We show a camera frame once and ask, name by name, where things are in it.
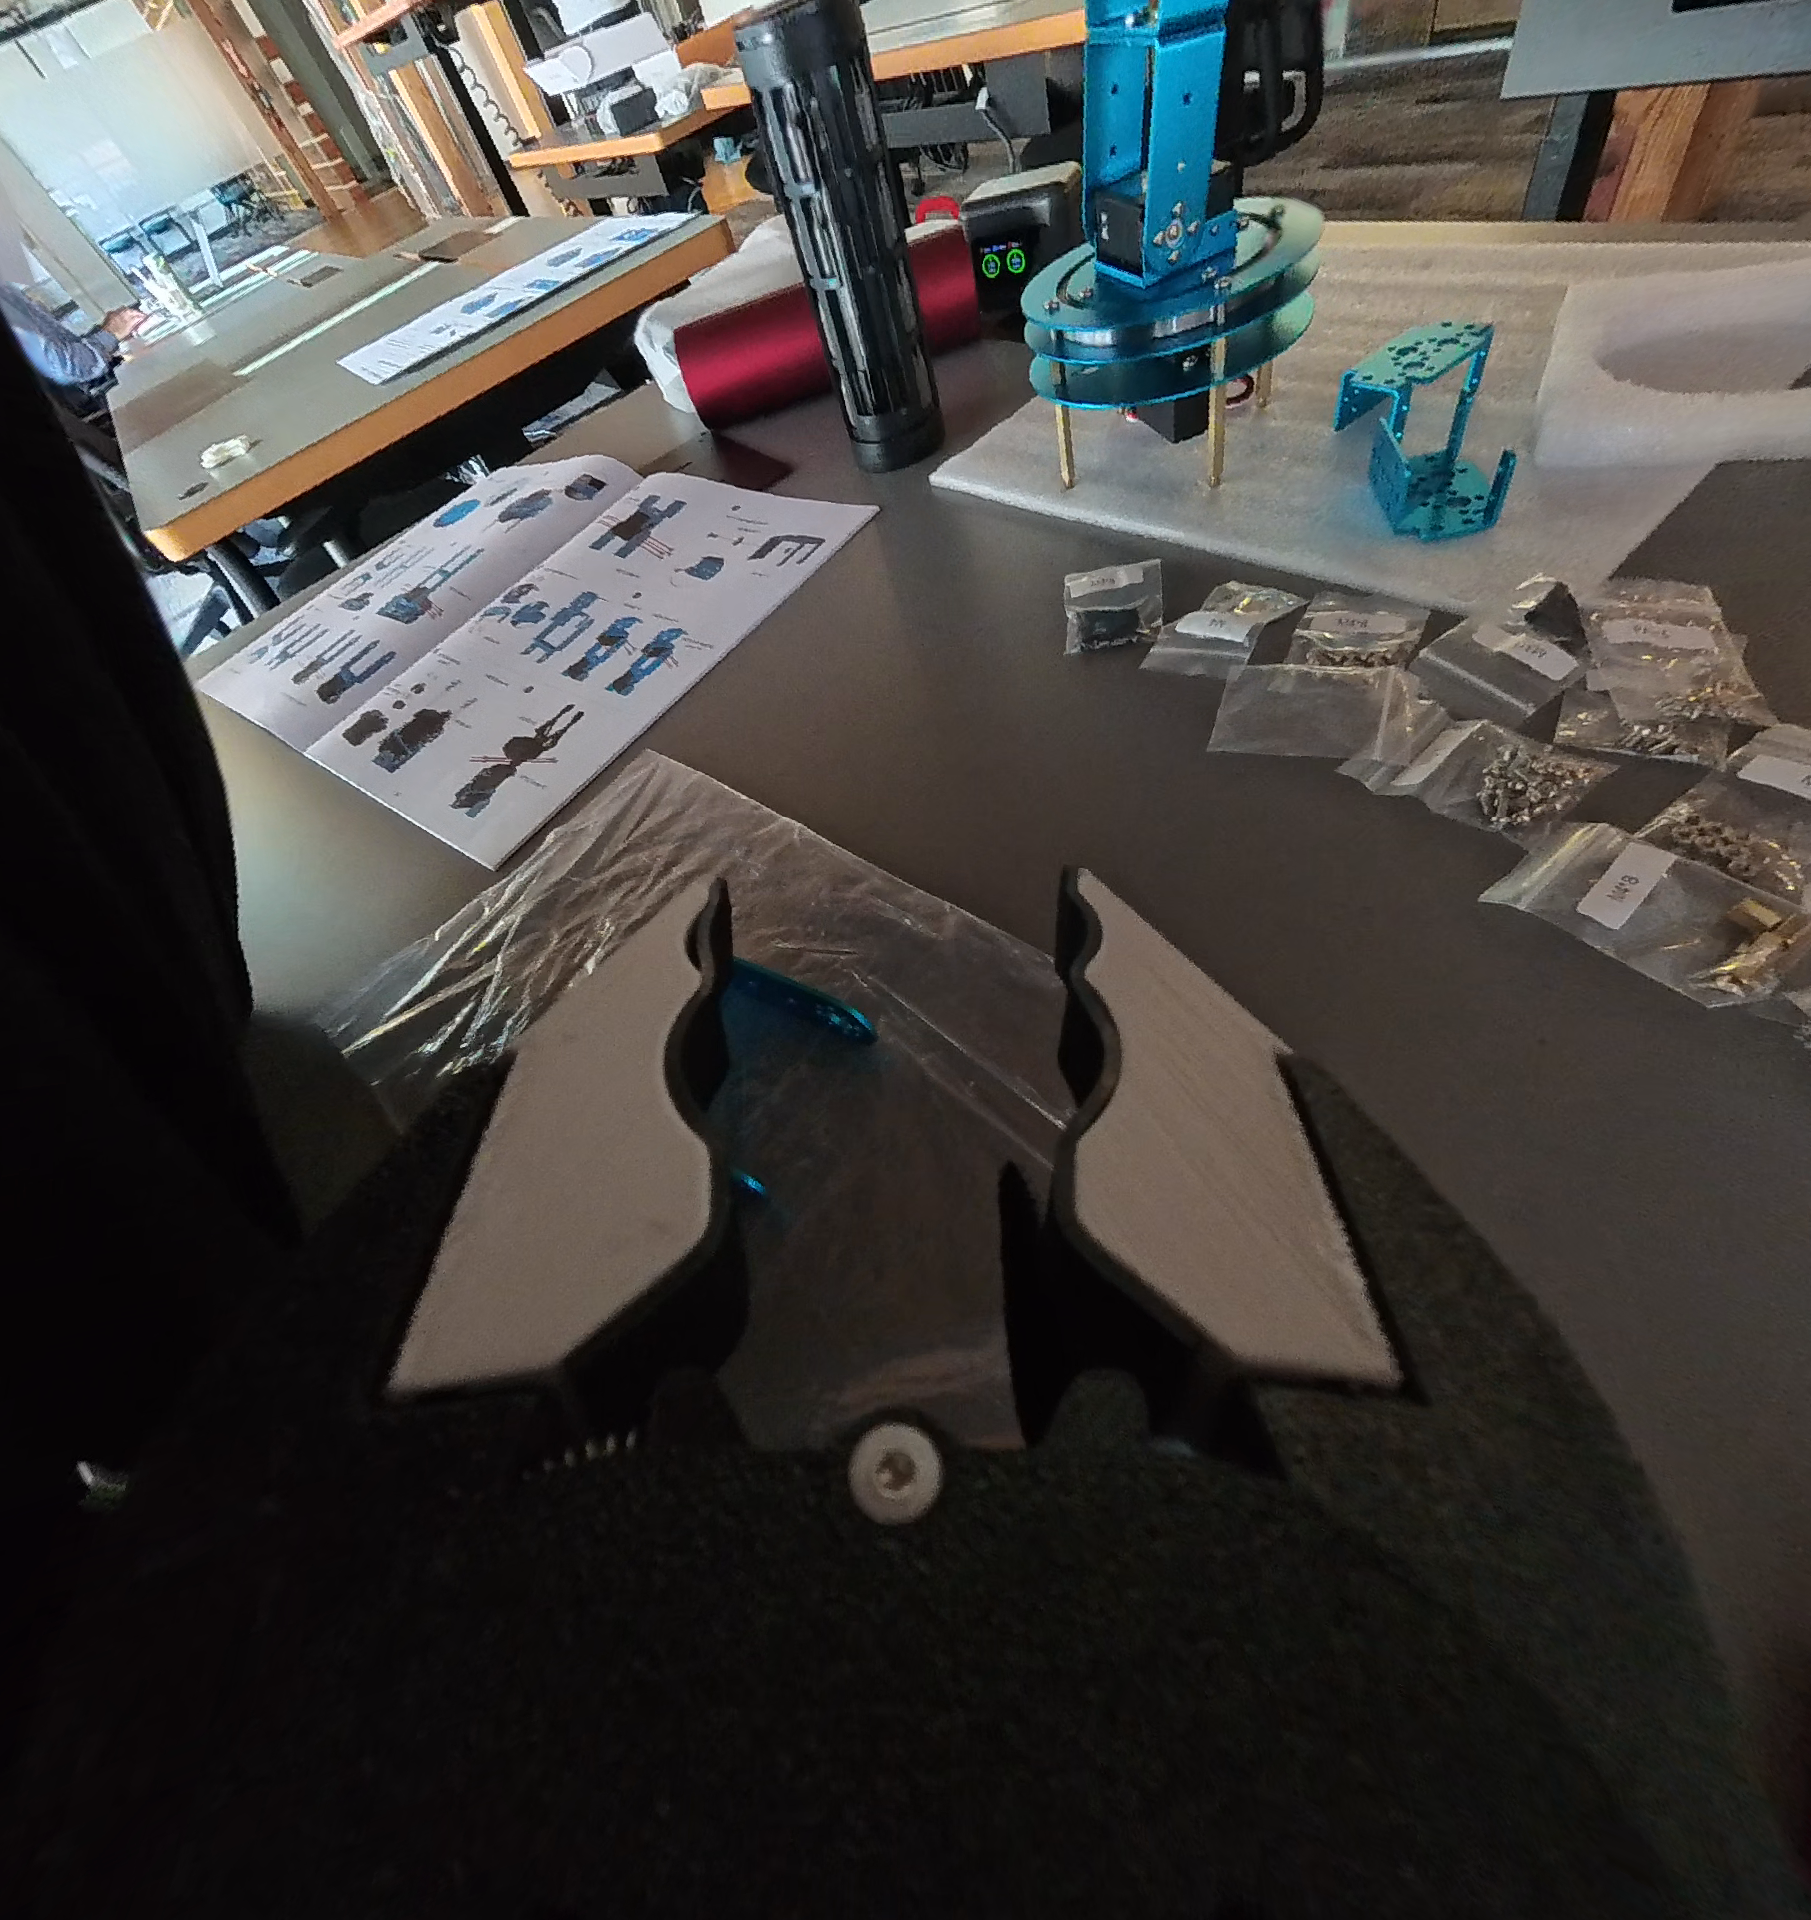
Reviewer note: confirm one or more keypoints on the white foam sheet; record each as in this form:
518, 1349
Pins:
1266, 511

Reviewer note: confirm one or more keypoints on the grey desk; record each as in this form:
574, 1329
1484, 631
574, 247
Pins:
996, 720

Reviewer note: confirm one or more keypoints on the printed paper sheet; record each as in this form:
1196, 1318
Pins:
440, 339

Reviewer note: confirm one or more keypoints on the wood-edged grey table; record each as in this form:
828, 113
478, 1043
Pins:
244, 434

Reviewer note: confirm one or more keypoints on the blue toy robot arm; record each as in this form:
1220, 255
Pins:
1160, 150

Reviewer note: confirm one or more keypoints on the blue long-armed U bracket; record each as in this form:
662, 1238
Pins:
808, 1002

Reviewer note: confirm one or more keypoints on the large clear plastic bag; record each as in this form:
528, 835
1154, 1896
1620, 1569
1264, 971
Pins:
876, 931

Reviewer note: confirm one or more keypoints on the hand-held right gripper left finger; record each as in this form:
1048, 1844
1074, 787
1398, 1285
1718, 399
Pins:
576, 1201

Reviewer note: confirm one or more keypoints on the white foam block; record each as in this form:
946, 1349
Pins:
1596, 405

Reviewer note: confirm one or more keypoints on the printed instruction booklet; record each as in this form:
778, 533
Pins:
786, 524

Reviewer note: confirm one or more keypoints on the blue perforated bracket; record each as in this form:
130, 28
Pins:
1424, 360

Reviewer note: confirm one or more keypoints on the person's black shirt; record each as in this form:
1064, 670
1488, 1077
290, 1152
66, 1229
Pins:
64, 900

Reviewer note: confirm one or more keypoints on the black mesh cylinder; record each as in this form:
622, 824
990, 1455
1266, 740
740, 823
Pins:
846, 301

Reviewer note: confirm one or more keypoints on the black device with green display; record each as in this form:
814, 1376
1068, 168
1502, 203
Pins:
1018, 219

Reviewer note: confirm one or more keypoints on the pile of small hardware bags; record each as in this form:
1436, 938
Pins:
1550, 781

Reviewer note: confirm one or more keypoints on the grey side table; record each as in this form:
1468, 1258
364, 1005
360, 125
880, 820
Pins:
1670, 45

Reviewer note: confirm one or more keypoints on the blue short U bracket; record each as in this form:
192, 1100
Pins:
1446, 488

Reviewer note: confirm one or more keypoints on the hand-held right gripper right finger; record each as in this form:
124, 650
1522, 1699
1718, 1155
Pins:
1220, 1170

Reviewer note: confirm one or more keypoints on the red metal cylinder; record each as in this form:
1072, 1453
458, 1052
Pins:
756, 352

